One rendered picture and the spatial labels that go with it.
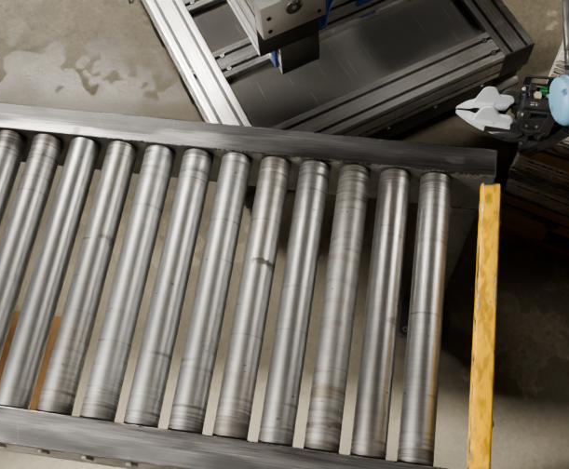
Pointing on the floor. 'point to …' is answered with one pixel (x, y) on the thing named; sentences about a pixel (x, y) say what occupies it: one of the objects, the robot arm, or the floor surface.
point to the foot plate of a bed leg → (408, 316)
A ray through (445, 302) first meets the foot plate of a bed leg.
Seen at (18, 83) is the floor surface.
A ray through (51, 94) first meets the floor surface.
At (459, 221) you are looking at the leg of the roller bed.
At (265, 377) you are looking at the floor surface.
